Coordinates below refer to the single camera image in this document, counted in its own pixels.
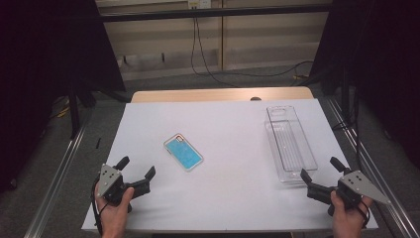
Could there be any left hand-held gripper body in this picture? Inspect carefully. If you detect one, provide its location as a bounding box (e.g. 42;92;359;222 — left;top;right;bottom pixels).
97;164;152;213

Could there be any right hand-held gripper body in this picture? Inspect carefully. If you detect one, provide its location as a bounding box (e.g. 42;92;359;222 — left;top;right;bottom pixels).
306;170;391;217

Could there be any clear plastic container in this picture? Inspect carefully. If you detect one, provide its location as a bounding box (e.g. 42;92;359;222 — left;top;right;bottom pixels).
264;104;319;184

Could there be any blue translucent phone case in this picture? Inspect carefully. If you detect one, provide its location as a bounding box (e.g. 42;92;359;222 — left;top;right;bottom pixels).
162;132;205;173

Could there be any person's left hand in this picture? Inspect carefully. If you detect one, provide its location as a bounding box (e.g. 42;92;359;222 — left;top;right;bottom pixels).
94;182;136;238

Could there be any person's right hand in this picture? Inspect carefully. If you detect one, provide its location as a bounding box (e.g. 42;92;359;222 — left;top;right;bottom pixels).
330;190;374;238

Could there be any black stand leg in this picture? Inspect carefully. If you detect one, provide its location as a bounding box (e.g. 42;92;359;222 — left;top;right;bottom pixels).
341;63;352;124
66;74;82;140

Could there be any white table cover sheet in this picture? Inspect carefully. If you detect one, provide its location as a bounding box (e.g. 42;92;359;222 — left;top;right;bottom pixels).
81;98;379;232

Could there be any black curtain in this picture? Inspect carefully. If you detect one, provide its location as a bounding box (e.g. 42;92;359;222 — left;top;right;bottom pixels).
0;0;127;193
309;0;420;170

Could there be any black horizontal bar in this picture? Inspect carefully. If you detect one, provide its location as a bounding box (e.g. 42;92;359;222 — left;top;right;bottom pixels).
98;3;332;23

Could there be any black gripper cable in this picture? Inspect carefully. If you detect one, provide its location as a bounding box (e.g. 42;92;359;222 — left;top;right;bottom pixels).
356;199;371;230
90;178;110;234

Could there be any aluminium floor rail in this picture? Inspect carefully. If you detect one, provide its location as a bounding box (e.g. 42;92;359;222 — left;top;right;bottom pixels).
23;123;88;238
326;96;420;238

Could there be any black wall cable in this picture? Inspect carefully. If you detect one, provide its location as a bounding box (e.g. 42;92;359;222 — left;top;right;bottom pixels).
195;17;315;78
189;17;240;88

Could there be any white wall outlet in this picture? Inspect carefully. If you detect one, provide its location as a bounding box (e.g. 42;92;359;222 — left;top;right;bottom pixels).
187;0;212;10

